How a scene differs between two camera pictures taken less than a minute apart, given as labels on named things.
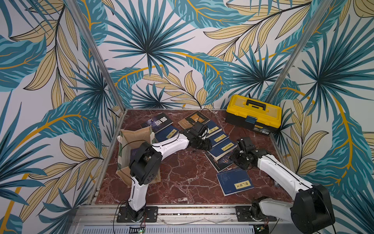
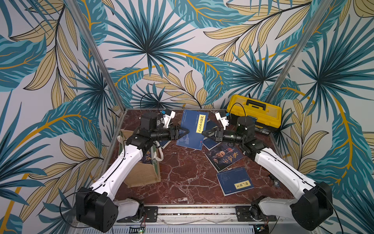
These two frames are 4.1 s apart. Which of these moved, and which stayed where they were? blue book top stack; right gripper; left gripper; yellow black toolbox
Moved: right gripper; left gripper
Stayed: yellow black toolbox; blue book top stack
